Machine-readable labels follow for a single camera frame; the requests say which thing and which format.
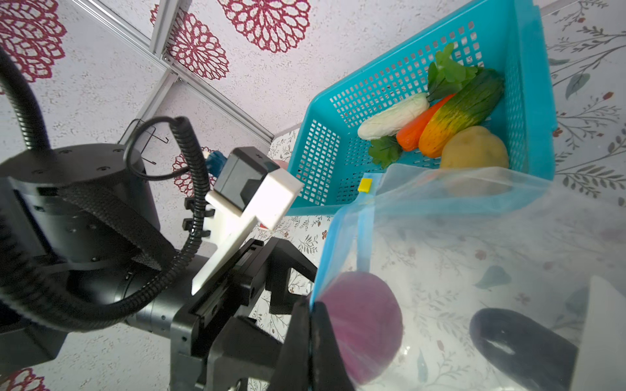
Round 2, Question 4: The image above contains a white radish with leaves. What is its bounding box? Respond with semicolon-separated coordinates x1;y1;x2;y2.
357;43;479;141

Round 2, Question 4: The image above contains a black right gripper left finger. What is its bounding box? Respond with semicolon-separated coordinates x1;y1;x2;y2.
267;297;311;391

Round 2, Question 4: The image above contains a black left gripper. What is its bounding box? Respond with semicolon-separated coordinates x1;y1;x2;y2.
116;238;319;391

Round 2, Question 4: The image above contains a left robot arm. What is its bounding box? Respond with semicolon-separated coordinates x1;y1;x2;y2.
1;144;316;390

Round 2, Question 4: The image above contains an orange carrot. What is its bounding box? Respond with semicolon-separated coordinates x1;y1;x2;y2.
396;94;454;152

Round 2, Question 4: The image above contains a teal plastic basket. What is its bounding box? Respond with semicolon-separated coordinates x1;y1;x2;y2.
289;1;557;216

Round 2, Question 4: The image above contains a yellow green potato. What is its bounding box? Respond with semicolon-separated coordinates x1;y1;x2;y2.
440;126;510;197

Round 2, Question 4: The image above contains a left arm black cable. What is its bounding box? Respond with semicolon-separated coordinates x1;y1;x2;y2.
0;46;211;333

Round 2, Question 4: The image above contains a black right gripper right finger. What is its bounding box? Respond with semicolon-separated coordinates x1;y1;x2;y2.
311;301;355;391

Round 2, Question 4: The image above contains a black wire wall rack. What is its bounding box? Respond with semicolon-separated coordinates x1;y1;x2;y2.
113;118;170;167

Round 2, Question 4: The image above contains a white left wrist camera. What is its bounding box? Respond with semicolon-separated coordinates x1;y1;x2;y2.
191;147;303;295

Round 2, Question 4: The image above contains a white paper insert in bag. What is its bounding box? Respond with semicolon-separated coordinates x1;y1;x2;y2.
570;276;625;391

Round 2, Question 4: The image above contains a purple onion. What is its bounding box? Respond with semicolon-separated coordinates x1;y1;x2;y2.
320;271;404;385

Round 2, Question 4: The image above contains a dark eggplant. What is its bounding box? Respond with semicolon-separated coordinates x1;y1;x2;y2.
469;308;578;390

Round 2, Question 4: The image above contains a green yellow cucumber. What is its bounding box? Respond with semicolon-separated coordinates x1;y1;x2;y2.
418;68;505;159

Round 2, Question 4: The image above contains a clear zip top bag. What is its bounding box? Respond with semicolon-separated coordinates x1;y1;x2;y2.
311;165;625;390

